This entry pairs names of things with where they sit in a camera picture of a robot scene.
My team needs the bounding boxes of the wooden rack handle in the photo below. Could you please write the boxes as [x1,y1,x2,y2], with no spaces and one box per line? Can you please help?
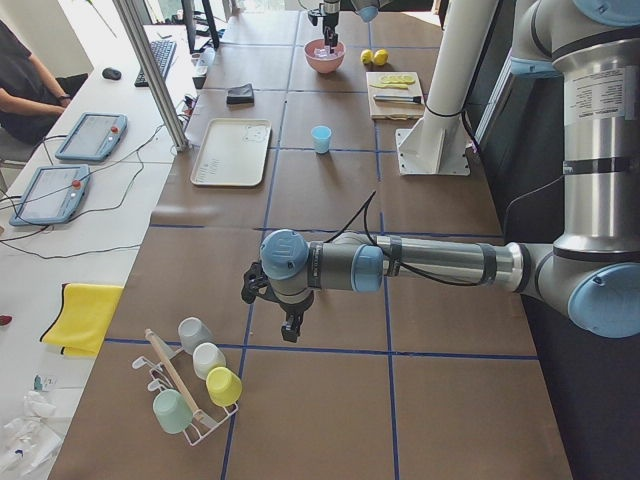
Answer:
[145,329,204,421]

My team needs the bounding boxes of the yellow cloth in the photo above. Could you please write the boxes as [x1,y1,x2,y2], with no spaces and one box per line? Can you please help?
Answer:
[40,283,124,357]

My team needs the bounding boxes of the aluminium frame post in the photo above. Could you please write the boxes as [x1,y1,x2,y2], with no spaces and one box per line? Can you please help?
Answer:
[114,0,189,152]

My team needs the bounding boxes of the cream bear tray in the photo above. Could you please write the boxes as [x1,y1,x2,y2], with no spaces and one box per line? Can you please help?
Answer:
[190,118,271,187]

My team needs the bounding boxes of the white wire cup rack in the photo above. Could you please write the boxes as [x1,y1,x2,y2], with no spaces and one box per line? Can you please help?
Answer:
[131,349,239,446]

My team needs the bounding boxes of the mint green plastic cup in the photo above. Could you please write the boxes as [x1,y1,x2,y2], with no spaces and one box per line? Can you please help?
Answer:
[152,389,193,434]

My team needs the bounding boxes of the white plastic cup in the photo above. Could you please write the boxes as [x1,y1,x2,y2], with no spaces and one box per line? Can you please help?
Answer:
[192,342,226,380]

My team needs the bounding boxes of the lemon slices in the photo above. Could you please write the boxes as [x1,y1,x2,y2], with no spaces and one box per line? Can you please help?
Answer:
[379,75,415,89]

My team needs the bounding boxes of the black computer mouse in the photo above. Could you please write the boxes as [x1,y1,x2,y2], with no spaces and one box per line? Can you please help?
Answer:
[102,67,122,81]

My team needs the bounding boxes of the pink bowl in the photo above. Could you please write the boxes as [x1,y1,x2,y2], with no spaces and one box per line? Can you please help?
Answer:
[304,38,346,74]

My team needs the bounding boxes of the yellow plastic cup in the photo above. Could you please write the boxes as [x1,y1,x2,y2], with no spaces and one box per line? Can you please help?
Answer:
[206,366,242,407]

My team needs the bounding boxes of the crumpled white plastic wrap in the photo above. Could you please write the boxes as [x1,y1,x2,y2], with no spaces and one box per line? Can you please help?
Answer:
[1,391,62,479]

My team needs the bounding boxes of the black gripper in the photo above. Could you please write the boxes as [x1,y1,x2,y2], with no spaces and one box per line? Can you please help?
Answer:
[271,284,314,342]
[320,0,340,49]

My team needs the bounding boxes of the light blue plastic cup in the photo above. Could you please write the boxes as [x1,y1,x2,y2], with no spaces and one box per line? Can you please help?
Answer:
[311,125,332,154]

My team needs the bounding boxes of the wooden cutting board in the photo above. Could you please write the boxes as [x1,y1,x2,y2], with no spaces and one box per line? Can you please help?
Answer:
[366,71,425,120]

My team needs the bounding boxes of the seated person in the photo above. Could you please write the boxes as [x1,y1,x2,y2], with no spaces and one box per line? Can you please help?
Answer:
[1,24,88,145]

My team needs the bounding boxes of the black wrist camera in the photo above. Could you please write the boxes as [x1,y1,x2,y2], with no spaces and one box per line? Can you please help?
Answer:
[241,261,276,304]

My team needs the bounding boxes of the ice cubes in bowl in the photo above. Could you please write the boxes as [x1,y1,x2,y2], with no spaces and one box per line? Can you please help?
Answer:
[311,46,339,61]

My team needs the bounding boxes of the black keyboard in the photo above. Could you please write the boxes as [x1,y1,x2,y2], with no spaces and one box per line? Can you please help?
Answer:
[134,40,177,87]

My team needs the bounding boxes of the far blue teach pendant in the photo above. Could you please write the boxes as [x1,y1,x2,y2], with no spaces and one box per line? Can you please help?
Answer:
[55,112,128,162]

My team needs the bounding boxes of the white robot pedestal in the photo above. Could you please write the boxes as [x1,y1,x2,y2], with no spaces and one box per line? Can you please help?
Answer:
[396,0,499,176]

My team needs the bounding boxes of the blue teach pendant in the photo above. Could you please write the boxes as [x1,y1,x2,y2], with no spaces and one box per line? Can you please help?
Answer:
[55,112,128,162]
[9,164,90,226]

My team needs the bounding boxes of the yellow lemon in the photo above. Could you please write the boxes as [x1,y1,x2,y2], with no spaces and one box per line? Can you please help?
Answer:
[372,49,389,66]
[360,49,373,65]

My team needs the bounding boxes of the grey plastic cup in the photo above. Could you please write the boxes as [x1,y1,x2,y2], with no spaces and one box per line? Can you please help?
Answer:
[178,317,214,355]

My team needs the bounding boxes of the near blue teach pendant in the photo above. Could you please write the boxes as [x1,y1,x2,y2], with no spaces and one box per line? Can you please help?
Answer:
[9,164,90,226]

